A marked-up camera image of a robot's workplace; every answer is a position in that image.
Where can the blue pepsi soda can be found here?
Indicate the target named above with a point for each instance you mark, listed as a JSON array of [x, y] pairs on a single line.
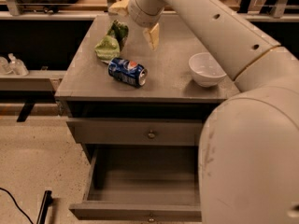
[[127, 71]]

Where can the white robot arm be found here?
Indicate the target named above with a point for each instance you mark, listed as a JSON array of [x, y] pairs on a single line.
[[249, 146]]

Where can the grey middle drawer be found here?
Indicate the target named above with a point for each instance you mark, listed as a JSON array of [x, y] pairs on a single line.
[[150, 132]]

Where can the black metal bar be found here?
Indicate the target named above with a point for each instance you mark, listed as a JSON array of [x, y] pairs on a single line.
[[46, 203]]

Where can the grey drawer cabinet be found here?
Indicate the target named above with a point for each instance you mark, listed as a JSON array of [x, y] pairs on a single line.
[[148, 98]]

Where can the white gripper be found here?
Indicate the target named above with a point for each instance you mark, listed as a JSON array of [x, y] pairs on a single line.
[[137, 12]]

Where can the grey open bottom drawer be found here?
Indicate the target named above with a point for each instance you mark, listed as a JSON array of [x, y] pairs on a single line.
[[143, 183]]

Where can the green jalapeno chip bag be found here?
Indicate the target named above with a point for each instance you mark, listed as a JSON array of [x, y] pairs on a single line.
[[111, 45]]

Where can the white ceramic bowl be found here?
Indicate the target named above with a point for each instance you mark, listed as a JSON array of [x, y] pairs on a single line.
[[205, 70]]

